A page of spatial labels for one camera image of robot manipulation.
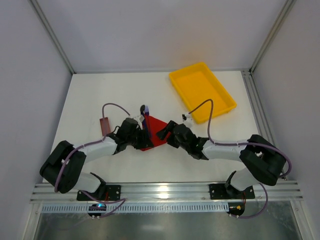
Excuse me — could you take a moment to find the purple plastic fork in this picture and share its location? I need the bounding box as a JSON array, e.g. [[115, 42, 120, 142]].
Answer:
[[144, 105, 152, 138]]

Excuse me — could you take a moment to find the dark blue plastic spoon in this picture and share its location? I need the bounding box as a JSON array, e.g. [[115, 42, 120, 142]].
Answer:
[[139, 104, 148, 130]]

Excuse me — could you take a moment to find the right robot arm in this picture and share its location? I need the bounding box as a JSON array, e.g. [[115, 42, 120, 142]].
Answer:
[[156, 121, 287, 198]]

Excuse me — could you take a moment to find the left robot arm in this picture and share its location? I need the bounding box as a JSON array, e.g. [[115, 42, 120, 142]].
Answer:
[[39, 115, 154, 194]]

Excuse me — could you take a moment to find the brown utensil tray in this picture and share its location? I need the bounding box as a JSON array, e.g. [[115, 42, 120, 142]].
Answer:
[[99, 117, 112, 136]]

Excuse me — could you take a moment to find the yellow plastic bin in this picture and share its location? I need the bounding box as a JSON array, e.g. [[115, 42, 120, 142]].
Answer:
[[169, 62, 237, 118]]

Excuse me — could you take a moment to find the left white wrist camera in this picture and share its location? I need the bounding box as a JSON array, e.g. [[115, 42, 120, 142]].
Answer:
[[133, 114, 145, 124]]

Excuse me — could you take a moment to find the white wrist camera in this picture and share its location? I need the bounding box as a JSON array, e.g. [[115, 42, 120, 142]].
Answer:
[[182, 113, 193, 128], [133, 114, 145, 124]]

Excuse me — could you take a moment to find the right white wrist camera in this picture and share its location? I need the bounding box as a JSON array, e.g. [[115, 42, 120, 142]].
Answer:
[[182, 113, 193, 128]]

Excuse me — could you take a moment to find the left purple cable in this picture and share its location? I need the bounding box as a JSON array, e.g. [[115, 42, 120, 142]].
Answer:
[[54, 102, 131, 217]]

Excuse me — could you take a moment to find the purple cable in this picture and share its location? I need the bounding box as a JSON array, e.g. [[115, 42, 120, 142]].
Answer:
[[186, 98, 293, 219], [54, 102, 131, 217]]

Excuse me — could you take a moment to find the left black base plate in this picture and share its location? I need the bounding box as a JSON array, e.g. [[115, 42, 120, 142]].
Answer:
[[76, 184, 122, 202]]

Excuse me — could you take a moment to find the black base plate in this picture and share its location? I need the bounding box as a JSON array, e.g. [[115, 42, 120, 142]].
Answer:
[[76, 184, 122, 202], [208, 183, 255, 200]]

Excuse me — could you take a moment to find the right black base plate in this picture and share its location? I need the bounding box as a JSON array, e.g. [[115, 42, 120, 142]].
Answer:
[[208, 183, 255, 200]]

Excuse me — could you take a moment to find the slotted cable duct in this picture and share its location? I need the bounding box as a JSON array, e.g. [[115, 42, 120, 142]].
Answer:
[[41, 202, 229, 214]]

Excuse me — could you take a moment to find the right side aluminium rail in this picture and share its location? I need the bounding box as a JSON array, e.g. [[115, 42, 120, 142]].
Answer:
[[241, 70, 288, 181]]

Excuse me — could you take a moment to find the aluminium rail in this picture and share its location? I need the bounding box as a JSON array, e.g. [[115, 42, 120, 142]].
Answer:
[[29, 180, 304, 205], [241, 70, 288, 181]]

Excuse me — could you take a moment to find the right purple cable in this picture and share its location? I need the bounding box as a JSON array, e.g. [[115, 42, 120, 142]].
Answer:
[[186, 98, 293, 219]]

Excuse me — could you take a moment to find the front aluminium rail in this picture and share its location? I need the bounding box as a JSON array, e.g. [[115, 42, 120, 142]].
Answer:
[[29, 180, 304, 205]]

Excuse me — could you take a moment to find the left frame post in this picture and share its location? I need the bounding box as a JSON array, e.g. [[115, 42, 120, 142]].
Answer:
[[28, 0, 76, 75]]

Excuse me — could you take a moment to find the frame post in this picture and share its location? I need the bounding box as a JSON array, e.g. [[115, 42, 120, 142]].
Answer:
[[249, 0, 296, 74], [28, 0, 76, 75]]

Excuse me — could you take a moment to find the right frame post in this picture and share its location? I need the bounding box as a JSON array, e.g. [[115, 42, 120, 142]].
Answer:
[[249, 0, 296, 74]]

